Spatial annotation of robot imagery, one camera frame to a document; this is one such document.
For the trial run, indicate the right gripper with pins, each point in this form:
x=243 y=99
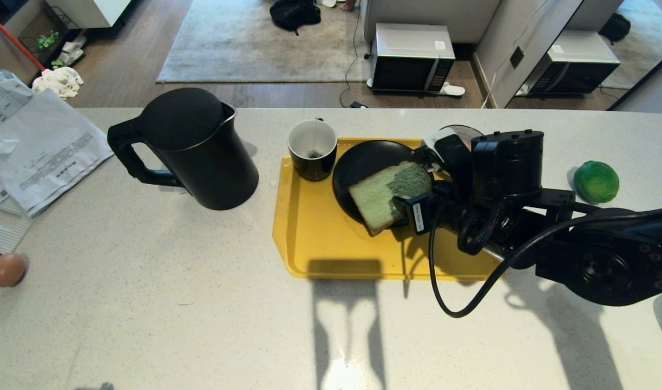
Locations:
x=441 y=208

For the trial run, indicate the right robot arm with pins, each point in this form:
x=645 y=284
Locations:
x=601 y=265

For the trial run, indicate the green bread slice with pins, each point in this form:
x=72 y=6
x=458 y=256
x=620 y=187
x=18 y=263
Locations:
x=374 y=200

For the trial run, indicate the black mug white inside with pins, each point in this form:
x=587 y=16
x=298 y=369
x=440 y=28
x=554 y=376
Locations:
x=312 y=168

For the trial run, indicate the green lime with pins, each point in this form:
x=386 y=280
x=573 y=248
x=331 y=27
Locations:
x=596 y=182

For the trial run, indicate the black electric kettle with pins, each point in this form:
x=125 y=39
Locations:
x=211 y=168

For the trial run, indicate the black kettle lid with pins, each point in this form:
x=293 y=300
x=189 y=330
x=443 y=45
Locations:
x=179 y=119

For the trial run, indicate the brown egg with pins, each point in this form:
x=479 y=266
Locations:
x=7 y=269

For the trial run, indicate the round ribbed grey dish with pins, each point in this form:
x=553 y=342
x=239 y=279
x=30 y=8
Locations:
x=463 y=132

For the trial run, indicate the black round plate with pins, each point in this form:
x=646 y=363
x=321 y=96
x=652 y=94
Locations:
x=363 y=162

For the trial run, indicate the yellow plastic tray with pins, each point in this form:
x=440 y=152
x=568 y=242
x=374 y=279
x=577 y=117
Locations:
x=330 y=244

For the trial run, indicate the white slipper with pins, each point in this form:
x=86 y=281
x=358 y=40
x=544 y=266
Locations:
x=451 y=90

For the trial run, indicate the black power adapter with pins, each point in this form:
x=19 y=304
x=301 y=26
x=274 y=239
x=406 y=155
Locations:
x=358 y=104

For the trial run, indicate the white and black microwave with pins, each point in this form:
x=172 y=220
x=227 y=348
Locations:
x=409 y=54

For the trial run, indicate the black backpack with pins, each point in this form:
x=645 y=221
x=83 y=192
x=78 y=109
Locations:
x=294 y=13

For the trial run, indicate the grey rug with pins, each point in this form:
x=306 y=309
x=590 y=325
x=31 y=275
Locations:
x=255 y=43

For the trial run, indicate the large printed white paper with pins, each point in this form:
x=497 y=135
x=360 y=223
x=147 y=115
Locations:
x=49 y=151

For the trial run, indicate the white cabinet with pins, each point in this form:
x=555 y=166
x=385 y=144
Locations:
x=92 y=11

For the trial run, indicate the crumpled white cloth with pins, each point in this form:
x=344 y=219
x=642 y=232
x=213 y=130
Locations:
x=57 y=81

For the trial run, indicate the white ribbed packaging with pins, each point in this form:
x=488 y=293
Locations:
x=3 y=230

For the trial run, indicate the printed paper sheet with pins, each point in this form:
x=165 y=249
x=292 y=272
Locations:
x=3 y=100

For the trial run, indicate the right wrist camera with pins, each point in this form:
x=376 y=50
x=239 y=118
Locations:
x=438 y=142

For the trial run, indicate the black wall outlet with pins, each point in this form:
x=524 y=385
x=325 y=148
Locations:
x=517 y=57

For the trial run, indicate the wall mirror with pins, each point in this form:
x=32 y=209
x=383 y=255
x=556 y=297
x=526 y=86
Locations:
x=623 y=49

